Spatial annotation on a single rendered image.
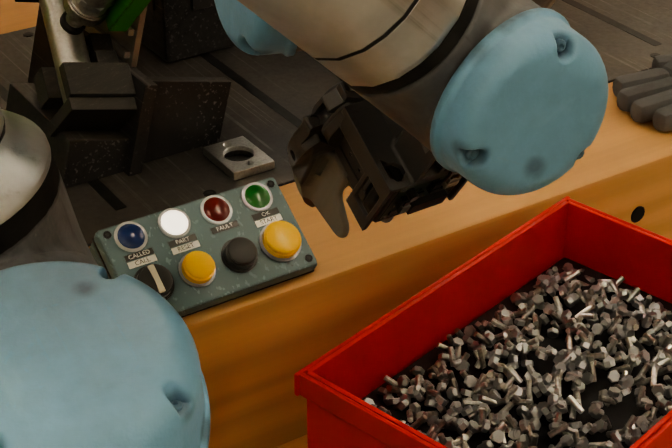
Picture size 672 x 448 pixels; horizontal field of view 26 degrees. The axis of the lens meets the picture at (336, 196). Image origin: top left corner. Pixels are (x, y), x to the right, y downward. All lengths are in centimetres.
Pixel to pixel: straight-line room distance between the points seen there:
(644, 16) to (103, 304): 104
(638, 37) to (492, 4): 94
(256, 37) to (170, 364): 18
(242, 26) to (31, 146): 11
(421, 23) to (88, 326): 18
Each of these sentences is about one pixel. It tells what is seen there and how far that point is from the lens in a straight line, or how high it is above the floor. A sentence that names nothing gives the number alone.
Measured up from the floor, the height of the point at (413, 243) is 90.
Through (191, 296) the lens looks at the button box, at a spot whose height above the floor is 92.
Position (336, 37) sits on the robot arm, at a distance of 55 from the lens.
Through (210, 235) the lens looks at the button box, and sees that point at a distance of 107.
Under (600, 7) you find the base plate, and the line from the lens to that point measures 158.
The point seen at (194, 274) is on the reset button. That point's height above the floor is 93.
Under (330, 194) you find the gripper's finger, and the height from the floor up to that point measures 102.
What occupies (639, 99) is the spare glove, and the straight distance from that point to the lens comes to 133.
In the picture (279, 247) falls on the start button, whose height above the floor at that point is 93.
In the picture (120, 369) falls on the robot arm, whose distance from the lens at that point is 58.
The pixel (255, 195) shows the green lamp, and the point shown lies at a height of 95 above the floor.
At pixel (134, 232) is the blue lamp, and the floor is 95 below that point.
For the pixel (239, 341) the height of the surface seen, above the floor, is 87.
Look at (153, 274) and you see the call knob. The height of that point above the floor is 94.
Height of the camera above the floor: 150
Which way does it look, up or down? 30 degrees down
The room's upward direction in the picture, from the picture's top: straight up
